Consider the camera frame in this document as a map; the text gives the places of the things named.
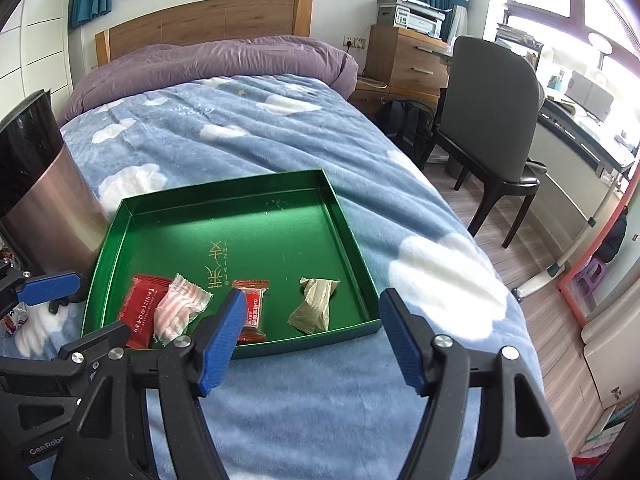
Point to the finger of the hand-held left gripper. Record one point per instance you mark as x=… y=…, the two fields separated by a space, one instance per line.
x=50 y=286
x=60 y=360

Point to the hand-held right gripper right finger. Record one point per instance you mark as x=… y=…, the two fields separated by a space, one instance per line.
x=405 y=345

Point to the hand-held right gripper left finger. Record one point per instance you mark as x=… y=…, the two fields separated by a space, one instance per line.
x=220 y=340

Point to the small red clear-ended candy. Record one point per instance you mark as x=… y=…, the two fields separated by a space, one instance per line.
x=254 y=310

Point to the pink striped candy wrapper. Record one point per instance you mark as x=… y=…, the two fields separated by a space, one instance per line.
x=177 y=310

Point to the dark red square snack packet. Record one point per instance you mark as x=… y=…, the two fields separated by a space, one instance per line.
x=140 y=310

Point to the pale green candy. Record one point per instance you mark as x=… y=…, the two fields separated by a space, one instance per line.
x=312 y=307

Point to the green box tray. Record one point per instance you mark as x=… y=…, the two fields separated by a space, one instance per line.
x=240 y=230

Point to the black and copper electric kettle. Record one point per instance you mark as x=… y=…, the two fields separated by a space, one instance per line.
x=50 y=210

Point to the purple plastic stool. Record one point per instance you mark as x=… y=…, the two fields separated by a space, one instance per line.
x=590 y=280

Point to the black backpack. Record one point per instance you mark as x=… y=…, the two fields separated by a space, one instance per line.
x=410 y=125

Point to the blue cloud-print blanket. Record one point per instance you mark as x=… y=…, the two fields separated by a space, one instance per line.
x=300 y=125

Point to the dark grey chair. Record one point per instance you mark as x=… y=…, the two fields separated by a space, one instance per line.
x=490 y=110

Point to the low wooden bedside table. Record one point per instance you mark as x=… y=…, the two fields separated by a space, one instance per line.
x=370 y=97

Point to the white wardrobe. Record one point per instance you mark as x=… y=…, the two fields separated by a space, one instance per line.
x=40 y=20

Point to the purple pillow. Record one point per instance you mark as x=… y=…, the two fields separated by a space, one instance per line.
x=200 y=60

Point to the white desk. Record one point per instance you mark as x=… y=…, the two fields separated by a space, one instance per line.
x=575 y=125

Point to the wooden drawer cabinet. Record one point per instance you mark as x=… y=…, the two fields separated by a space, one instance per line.
x=400 y=60

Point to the wooden headboard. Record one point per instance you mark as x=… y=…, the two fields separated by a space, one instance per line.
x=200 y=17

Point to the grey desktop box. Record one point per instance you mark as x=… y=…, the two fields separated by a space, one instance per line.
x=590 y=92

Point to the white printer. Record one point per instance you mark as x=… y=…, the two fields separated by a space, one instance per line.
x=415 y=17

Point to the round desk lamp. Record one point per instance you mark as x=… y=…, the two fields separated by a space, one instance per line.
x=600 y=40

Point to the white wall socket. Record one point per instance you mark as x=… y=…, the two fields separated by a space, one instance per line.
x=352 y=41

